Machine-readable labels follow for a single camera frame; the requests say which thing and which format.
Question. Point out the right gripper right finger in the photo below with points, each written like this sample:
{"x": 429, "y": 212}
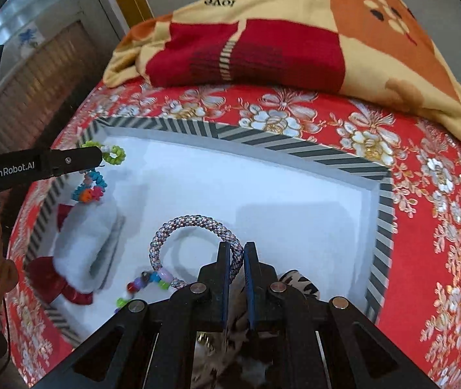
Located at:
{"x": 263, "y": 313}

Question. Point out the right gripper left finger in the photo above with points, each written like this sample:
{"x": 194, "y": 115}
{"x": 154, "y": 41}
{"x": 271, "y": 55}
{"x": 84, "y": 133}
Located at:
{"x": 213, "y": 312}

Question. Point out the silver woven bangle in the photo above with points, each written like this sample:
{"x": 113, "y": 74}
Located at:
{"x": 184, "y": 244}

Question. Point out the white fluffy scrunchie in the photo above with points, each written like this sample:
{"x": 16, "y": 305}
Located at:
{"x": 105, "y": 220}

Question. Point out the leopard print hair bow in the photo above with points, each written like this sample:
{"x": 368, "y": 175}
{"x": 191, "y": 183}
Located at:
{"x": 239, "y": 357}

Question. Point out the striped white tray box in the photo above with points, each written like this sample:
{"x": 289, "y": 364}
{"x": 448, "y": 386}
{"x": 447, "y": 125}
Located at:
{"x": 306, "y": 206}

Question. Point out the red velvet bow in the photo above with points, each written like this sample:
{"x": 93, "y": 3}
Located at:
{"x": 58, "y": 275}

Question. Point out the red floral tablecloth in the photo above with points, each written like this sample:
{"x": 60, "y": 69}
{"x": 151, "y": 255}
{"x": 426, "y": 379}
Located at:
{"x": 422, "y": 308}

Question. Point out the red yellow orange blanket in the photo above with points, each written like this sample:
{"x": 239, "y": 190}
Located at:
{"x": 373, "y": 50}

